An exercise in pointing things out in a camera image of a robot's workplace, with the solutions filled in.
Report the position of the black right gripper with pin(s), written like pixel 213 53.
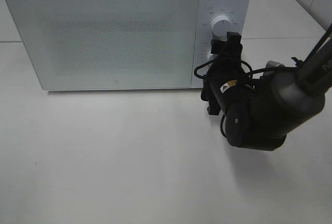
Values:
pixel 226 86

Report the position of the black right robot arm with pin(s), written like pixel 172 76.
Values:
pixel 259 107

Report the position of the white microwave knob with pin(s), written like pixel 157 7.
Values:
pixel 221 24
pixel 210 56

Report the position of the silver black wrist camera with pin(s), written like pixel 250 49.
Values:
pixel 271 64

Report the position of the white microwave door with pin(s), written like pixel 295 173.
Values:
pixel 108 44

